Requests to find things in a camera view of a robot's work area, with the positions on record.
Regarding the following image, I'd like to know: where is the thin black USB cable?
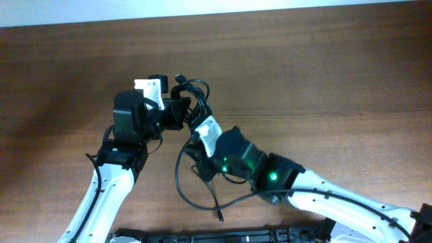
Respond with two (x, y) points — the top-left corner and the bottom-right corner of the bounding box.
(190, 101), (225, 223)

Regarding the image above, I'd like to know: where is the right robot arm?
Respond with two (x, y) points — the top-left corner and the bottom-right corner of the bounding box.
(186, 115), (431, 242)

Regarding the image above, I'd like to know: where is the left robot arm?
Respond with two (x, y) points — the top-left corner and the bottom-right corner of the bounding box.
(59, 90), (191, 242)

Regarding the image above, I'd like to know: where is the left camera black cable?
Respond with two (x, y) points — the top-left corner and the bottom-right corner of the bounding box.
(69, 124), (163, 243)

